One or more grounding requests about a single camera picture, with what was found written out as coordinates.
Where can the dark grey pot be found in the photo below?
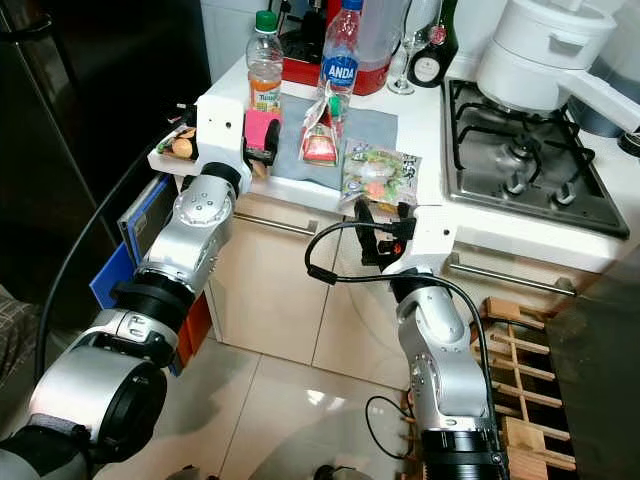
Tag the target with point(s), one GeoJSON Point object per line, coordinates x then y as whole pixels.
{"type": "Point", "coordinates": [618, 95]}

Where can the blue-label water bottle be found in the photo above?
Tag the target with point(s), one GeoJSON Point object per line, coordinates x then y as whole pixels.
{"type": "Point", "coordinates": [340, 70]}

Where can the clear vegetable bag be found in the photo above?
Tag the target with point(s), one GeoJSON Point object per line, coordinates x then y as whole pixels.
{"type": "Point", "coordinates": [172, 146]}

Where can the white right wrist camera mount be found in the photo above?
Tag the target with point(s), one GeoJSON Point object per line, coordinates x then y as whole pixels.
{"type": "Point", "coordinates": [430, 238]}

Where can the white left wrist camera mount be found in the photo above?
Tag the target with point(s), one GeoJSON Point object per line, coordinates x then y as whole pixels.
{"type": "Point", "coordinates": [220, 125]}

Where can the clear salad bag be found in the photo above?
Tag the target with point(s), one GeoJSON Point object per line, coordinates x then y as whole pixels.
{"type": "Point", "coordinates": [380, 175]}

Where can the red coffee machine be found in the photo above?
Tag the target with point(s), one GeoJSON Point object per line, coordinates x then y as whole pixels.
{"type": "Point", "coordinates": [300, 72]}

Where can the orange flat board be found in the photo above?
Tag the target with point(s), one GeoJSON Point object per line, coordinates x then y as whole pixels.
{"type": "Point", "coordinates": [195, 325]}

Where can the clear wine glass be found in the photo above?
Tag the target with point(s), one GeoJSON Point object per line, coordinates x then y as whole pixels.
{"type": "Point", "coordinates": [402, 88]}

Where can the green-capped orange juice bottle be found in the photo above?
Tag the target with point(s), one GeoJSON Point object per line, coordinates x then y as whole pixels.
{"type": "Point", "coordinates": [265, 80]}

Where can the tall black fridge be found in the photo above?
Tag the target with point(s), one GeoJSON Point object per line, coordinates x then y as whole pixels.
{"type": "Point", "coordinates": [120, 90]}

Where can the grey counter mat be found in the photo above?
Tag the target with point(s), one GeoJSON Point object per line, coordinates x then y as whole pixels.
{"type": "Point", "coordinates": [375, 125]}

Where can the pink food pack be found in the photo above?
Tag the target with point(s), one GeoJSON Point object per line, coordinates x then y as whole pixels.
{"type": "Point", "coordinates": [255, 128]}

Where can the red snack packet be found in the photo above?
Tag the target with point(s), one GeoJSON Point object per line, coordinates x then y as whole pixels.
{"type": "Point", "coordinates": [320, 148]}

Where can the stainless gas stove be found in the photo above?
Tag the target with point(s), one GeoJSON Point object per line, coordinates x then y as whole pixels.
{"type": "Point", "coordinates": [490, 190]}

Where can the white cooker appliance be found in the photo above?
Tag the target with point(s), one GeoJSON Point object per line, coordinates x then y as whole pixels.
{"type": "Point", "coordinates": [530, 60]}

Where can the beige kitchen cabinet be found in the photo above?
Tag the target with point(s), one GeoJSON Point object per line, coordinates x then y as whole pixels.
{"type": "Point", "coordinates": [280, 300]}

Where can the dark round-label bottle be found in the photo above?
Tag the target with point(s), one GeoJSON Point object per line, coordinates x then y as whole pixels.
{"type": "Point", "coordinates": [428, 65]}

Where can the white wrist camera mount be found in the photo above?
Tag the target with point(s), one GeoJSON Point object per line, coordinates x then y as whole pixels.
{"type": "Point", "coordinates": [220, 125]}
{"type": "Point", "coordinates": [430, 238]}

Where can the blue flat board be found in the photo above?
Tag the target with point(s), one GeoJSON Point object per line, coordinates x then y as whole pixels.
{"type": "Point", "coordinates": [110, 285]}

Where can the wooden wine rack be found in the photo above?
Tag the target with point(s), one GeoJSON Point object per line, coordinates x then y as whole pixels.
{"type": "Point", "coordinates": [530, 440]}

